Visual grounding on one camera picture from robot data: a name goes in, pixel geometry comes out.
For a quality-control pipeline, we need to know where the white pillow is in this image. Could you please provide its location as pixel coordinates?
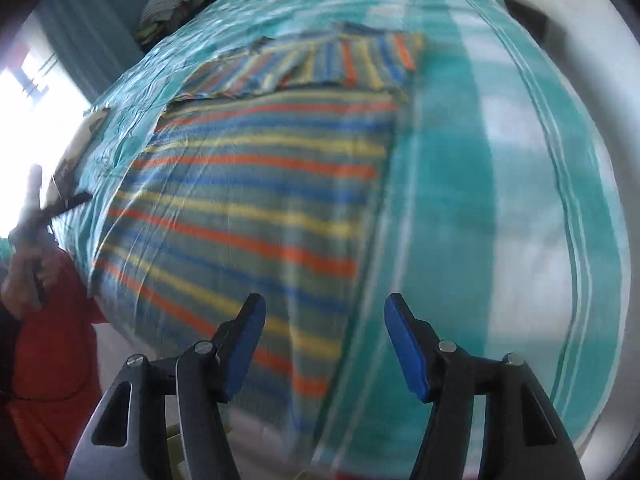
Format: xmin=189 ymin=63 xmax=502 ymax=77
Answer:
xmin=47 ymin=107 xmax=112 ymax=201

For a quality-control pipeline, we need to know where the dark nightstand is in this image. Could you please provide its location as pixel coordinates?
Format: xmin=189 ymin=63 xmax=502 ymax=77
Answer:
xmin=502 ymin=0 xmax=553 ymax=28

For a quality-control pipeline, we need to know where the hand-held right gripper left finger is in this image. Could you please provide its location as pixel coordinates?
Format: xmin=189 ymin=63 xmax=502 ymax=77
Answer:
xmin=65 ymin=292 xmax=267 ymax=480

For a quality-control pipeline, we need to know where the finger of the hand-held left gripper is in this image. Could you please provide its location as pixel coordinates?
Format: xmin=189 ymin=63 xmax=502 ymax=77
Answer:
xmin=42 ymin=191 xmax=94 ymax=217

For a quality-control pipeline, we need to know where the striped knit sweater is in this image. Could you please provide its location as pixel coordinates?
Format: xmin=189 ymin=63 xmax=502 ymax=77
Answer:
xmin=89 ymin=21 xmax=426 ymax=401

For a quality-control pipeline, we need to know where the window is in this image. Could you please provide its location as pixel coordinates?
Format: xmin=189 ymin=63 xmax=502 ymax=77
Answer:
xmin=0 ymin=45 xmax=93 ymax=176

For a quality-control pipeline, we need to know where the pile of folded clothes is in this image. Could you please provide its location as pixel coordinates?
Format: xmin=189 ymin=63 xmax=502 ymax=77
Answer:
xmin=136 ymin=0 xmax=201 ymax=43

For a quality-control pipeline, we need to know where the person in red clothing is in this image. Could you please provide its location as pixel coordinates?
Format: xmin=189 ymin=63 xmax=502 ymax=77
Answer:
xmin=0 ymin=247 xmax=110 ymax=480

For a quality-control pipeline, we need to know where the person's left hand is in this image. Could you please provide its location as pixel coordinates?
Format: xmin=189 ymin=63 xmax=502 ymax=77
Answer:
xmin=0 ymin=164 xmax=62 ymax=322

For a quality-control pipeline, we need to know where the teal curtain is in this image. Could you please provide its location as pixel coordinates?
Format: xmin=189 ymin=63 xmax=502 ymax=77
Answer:
xmin=35 ymin=0 xmax=151 ymax=106

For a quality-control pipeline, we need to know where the dark red smartphone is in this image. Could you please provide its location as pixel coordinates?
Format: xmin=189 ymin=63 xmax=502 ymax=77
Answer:
xmin=52 ymin=165 xmax=77 ymax=198

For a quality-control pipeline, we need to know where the bed with teal plaid cover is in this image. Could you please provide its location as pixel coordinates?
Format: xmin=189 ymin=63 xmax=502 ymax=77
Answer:
xmin=50 ymin=0 xmax=630 ymax=468

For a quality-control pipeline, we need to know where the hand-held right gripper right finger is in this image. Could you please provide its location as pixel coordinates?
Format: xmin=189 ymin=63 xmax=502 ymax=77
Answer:
xmin=384 ymin=292 xmax=587 ymax=480

